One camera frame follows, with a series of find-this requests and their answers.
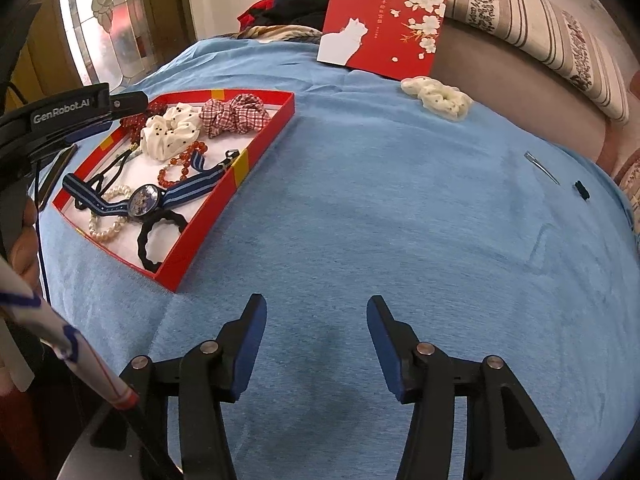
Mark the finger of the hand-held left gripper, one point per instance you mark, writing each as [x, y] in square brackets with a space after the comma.
[57, 175]
[127, 102]

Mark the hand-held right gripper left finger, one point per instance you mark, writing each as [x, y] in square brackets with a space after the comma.
[247, 355]

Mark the person's left hand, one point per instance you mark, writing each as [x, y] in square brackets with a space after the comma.
[27, 245]

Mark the metal hair clip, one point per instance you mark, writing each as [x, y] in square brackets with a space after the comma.
[542, 167]

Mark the blue blanket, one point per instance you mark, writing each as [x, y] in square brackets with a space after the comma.
[380, 220]

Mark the red plaid scrunchie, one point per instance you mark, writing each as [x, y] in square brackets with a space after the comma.
[232, 115]

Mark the red cardboard box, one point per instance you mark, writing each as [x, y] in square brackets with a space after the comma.
[210, 230]

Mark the red box lid with cat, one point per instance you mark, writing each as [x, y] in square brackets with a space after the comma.
[390, 30]

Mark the long striped floral cushion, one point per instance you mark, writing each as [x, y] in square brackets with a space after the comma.
[525, 15]

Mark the navy striped band watch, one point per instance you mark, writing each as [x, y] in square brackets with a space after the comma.
[145, 200]

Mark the brown sofa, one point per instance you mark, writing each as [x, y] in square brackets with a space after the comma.
[500, 70]

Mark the patterned scarf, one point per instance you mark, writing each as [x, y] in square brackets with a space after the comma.
[285, 34]

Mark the wooden glass door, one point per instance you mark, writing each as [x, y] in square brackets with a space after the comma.
[100, 20]

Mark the cream dotted scrunchie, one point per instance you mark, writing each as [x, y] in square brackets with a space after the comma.
[440, 97]

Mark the white dotted scrunchie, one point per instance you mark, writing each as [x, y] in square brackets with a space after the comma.
[167, 132]

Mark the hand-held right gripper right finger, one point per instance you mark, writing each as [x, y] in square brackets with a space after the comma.
[387, 350]

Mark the dark clothes pile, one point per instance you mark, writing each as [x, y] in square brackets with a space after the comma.
[295, 7]

